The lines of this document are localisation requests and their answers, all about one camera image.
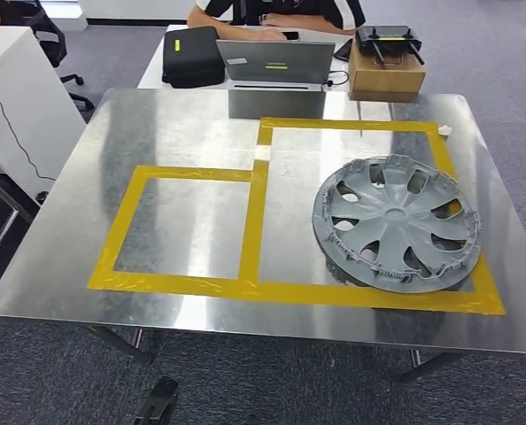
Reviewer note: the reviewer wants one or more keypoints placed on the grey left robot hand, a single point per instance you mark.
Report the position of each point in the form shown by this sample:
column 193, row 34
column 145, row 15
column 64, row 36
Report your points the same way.
column 156, row 402

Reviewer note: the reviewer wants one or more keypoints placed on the grey plastic wheel hubcap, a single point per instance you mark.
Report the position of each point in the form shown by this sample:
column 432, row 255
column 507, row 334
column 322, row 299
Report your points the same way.
column 396, row 214

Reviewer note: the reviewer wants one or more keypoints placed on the yellow tape on workbench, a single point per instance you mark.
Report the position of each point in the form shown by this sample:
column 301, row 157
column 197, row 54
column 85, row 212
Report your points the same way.
column 252, row 234

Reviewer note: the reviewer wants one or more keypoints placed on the steel workbench table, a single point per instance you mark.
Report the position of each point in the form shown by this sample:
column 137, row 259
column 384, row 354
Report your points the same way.
column 178, row 129

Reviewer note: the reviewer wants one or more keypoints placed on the black cylinder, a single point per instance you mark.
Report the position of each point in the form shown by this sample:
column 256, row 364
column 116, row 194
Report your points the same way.
column 41, row 197

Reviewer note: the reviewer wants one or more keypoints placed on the white desk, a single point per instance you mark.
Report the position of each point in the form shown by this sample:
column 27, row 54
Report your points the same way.
column 150, row 76

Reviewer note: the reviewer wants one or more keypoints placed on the black zip case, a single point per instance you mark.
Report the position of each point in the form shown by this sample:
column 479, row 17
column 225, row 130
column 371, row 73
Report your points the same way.
column 194, row 58

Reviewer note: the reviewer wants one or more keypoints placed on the black office chair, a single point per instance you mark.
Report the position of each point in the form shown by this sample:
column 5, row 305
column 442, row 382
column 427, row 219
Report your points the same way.
column 52, row 41

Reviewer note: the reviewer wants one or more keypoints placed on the person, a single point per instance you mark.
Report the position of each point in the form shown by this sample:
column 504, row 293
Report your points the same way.
column 245, row 30

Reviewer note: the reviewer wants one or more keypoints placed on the grey laptop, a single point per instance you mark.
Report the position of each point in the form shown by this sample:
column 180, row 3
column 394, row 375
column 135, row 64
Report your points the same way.
column 303, row 61

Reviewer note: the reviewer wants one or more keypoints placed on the black phone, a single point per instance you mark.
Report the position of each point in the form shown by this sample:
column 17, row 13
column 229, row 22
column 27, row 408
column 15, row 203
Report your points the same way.
column 292, row 35

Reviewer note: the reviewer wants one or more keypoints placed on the black flat device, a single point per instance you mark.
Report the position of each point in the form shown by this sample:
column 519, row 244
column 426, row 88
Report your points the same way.
column 344, row 50

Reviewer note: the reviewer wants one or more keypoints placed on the brown cardboard box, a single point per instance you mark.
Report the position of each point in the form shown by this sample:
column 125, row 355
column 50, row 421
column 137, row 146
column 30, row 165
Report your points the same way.
column 384, row 82

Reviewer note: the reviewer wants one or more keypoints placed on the small white cap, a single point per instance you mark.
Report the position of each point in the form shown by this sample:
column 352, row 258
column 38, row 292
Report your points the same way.
column 444, row 131

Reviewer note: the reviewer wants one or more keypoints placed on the black router with antennas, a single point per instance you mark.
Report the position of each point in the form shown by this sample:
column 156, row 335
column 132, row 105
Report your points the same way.
column 387, row 36

